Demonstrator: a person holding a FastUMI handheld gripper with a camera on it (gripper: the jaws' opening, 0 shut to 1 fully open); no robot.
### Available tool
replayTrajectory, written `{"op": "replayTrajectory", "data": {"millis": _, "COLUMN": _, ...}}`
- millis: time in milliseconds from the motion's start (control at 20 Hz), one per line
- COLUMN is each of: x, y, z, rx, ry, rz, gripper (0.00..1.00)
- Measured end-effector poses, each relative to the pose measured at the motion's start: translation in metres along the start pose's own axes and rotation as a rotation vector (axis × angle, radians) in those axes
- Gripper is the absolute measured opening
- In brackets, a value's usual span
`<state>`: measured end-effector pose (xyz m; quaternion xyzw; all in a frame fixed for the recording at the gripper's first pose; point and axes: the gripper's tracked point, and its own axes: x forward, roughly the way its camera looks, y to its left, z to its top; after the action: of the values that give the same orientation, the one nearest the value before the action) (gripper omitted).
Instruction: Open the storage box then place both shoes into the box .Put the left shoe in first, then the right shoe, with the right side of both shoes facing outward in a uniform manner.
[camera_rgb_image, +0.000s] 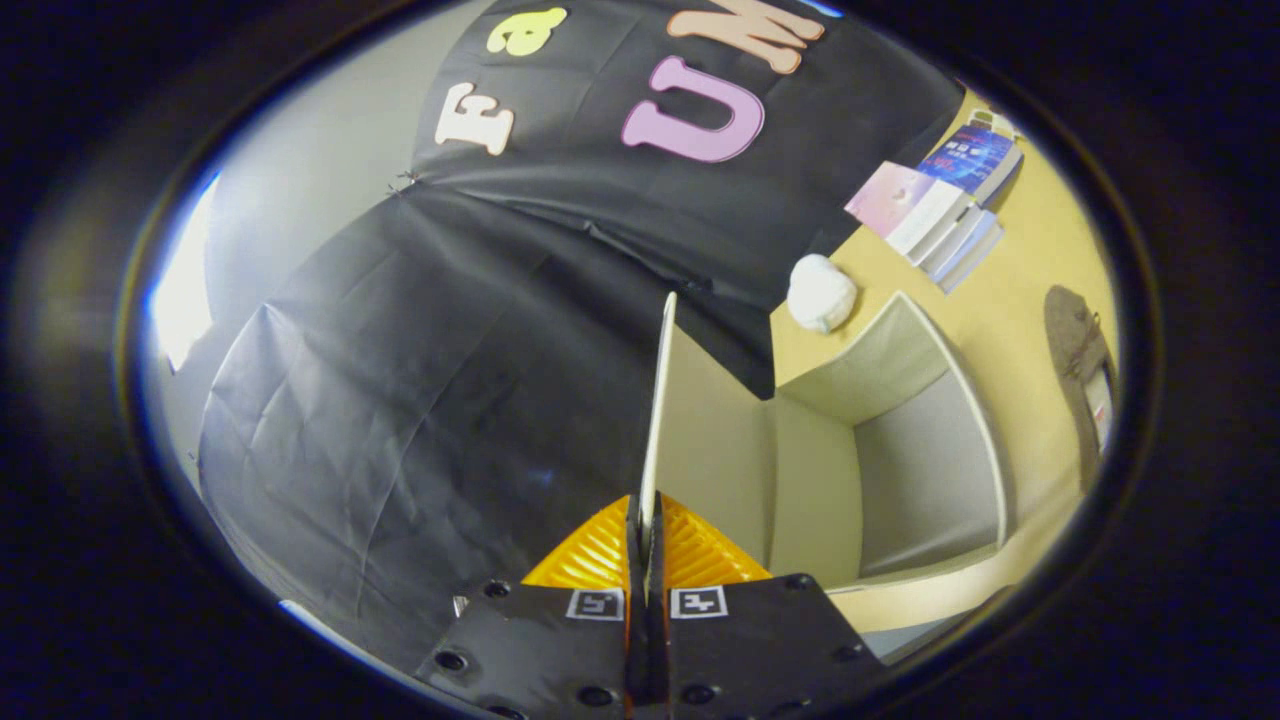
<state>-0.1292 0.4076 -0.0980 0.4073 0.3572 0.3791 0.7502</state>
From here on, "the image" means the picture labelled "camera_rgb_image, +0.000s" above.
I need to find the black backdrop cloth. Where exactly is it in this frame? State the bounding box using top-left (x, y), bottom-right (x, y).
top-left (197, 0), bottom-right (966, 676)

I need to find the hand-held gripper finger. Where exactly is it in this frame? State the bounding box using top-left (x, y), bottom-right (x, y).
top-left (413, 494), bottom-right (649, 720)
top-left (648, 493), bottom-right (888, 720)

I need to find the pale blue book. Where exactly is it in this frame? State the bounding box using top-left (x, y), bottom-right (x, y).
top-left (915, 205), bottom-right (991, 276)
top-left (935, 215), bottom-right (1006, 296)

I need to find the white plush ball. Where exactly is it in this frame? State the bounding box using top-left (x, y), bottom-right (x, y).
top-left (786, 254), bottom-right (859, 335)

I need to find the pink cover book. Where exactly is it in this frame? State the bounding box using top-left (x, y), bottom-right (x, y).
top-left (845, 160), bottom-right (963, 253)

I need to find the grey fabric storage box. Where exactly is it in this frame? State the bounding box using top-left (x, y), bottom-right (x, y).
top-left (638, 290), bottom-right (1009, 593)

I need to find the blue cover book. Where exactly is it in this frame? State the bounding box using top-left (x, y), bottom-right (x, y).
top-left (917, 118), bottom-right (1023, 206)

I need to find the brown moccasin shoe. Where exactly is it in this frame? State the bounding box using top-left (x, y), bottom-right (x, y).
top-left (1043, 285), bottom-right (1118, 491)

